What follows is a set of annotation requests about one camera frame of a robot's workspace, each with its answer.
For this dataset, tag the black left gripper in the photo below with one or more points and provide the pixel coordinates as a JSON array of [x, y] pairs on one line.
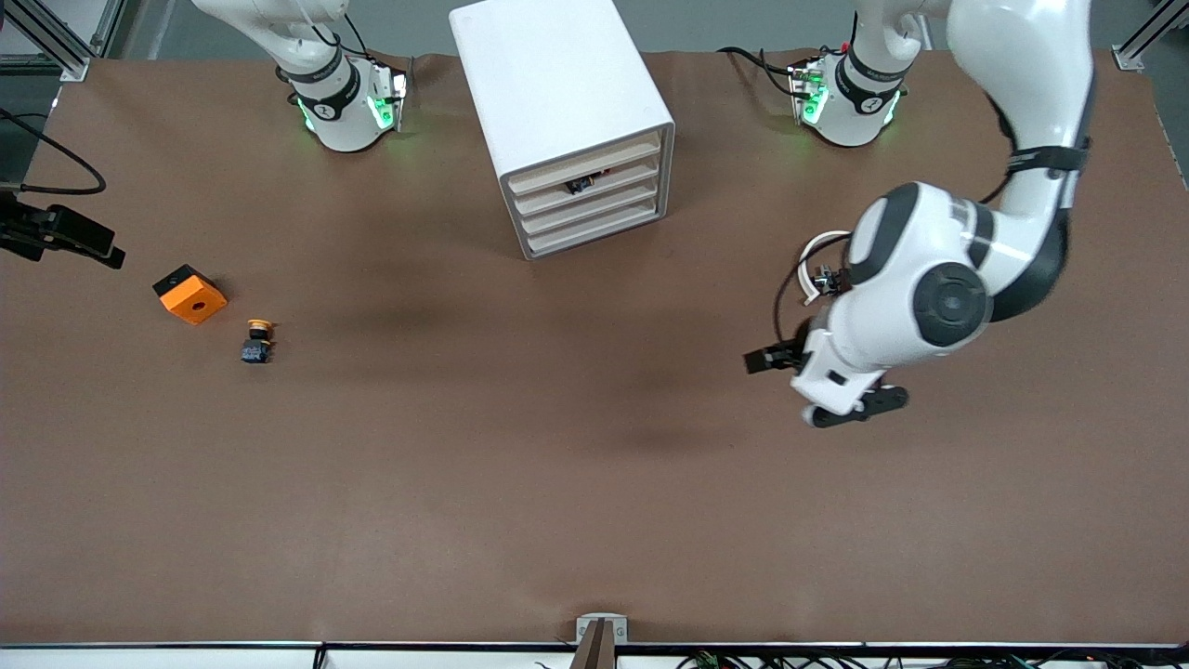
[[787, 355]]

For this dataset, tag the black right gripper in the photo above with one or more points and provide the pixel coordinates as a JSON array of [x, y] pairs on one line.
[[48, 229]]

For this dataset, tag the yellow head push button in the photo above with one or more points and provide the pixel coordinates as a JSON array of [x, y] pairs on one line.
[[257, 348]]

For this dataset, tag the cream cabinet drawer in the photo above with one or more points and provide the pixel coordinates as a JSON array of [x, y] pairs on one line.
[[539, 179], [539, 221], [539, 200]]

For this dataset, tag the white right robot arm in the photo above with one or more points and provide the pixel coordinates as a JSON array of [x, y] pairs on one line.
[[344, 121]]

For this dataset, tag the white drawer cabinet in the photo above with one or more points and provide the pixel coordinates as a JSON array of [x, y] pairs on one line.
[[557, 84]]

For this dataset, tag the white curved plastic piece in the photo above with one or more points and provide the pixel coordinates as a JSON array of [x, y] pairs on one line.
[[803, 274]]

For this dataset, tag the small black silver clip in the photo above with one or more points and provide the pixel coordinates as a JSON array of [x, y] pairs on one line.
[[825, 279]]

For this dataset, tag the small green blue component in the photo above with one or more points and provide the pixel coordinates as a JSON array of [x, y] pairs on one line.
[[581, 185]]

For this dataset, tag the brown narrow bar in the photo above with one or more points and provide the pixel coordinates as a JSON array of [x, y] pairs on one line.
[[594, 652]]

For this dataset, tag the orange black switch box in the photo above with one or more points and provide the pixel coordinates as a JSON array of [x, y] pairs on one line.
[[195, 299]]

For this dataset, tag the aluminium frame profile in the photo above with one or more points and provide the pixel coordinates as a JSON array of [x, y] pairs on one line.
[[1129, 58], [70, 63]]

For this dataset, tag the small grey metal bracket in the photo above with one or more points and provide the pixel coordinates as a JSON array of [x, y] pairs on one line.
[[585, 624]]

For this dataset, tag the white table edge rail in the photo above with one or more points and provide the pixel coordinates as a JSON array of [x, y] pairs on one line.
[[186, 657]]

